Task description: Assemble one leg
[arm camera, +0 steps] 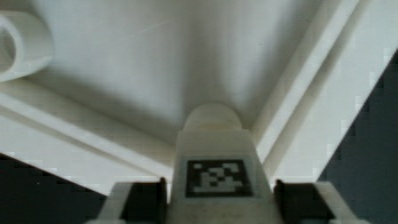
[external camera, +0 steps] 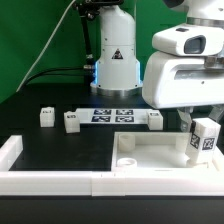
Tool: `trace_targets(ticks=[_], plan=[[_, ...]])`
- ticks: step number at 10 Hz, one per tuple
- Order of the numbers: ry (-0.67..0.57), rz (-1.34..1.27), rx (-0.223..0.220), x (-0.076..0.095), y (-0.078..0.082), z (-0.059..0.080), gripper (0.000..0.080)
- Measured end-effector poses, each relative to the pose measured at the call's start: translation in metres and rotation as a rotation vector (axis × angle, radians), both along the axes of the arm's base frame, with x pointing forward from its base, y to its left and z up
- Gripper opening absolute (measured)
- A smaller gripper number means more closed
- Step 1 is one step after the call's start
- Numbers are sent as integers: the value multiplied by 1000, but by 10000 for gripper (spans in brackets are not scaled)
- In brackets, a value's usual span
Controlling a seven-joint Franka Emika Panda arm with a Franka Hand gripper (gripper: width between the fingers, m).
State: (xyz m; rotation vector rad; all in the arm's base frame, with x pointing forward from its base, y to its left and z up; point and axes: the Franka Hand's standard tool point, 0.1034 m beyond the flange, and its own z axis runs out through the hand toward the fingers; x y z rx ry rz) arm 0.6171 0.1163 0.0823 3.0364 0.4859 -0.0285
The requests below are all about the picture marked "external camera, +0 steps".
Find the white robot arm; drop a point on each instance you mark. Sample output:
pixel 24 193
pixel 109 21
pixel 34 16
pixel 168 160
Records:
pixel 118 70

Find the white square tabletop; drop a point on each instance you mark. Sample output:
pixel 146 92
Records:
pixel 156 151

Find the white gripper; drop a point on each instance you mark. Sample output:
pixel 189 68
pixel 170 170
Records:
pixel 175 82

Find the black camera stand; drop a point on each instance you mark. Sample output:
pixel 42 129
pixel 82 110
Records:
pixel 88 10

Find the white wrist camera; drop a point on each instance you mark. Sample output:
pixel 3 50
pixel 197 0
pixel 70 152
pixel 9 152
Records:
pixel 189 40

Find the white U-shaped fence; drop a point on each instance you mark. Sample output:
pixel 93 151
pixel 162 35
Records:
pixel 92 183

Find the white AprilTag base plate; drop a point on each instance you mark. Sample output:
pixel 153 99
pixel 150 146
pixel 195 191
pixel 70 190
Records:
pixel 111 116

